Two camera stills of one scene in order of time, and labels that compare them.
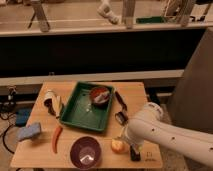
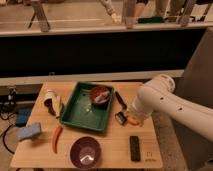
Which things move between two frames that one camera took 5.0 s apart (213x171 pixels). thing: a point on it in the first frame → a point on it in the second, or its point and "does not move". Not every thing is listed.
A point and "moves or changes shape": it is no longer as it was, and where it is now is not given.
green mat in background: (150, 20) does not move
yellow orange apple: (117, 146) moves or changes shape
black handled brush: (121, 116) does not move
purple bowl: (85, 153) does not move
